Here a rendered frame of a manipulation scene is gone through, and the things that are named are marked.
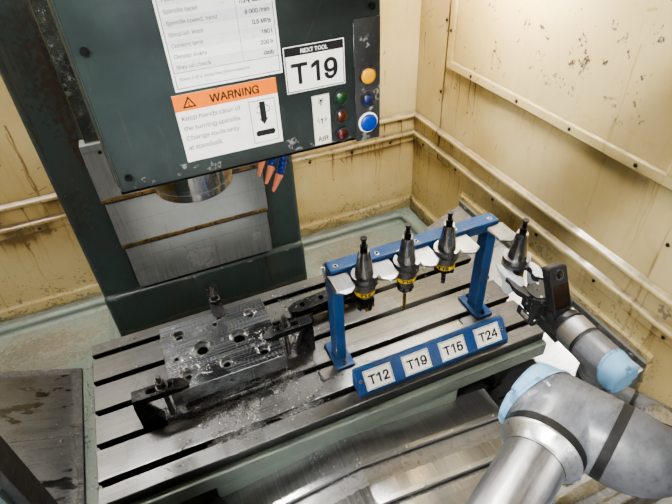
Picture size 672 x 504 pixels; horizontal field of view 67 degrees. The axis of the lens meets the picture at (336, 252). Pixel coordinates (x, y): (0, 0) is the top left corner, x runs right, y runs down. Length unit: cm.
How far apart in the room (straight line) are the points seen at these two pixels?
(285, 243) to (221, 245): 25
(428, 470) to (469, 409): 23
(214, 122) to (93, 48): 18
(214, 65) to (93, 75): 16
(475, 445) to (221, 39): 117
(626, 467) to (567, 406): 10
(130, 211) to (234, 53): 90
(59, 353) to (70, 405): 33
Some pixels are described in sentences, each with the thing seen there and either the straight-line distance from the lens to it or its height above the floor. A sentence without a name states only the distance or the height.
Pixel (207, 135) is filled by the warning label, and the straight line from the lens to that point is 81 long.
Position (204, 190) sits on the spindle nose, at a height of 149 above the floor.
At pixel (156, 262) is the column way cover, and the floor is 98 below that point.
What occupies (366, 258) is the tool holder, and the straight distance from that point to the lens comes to 112.
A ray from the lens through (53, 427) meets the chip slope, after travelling 183.
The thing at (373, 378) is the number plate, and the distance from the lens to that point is 132.
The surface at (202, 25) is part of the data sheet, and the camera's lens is 76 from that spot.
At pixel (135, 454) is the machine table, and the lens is 136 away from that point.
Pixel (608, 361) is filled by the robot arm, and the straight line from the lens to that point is 112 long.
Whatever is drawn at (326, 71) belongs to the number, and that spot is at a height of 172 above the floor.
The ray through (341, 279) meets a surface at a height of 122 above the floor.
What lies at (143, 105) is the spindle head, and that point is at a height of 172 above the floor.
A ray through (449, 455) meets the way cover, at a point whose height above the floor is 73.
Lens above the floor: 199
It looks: 39 degrees down
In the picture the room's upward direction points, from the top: 4 degrees counter-clockwise
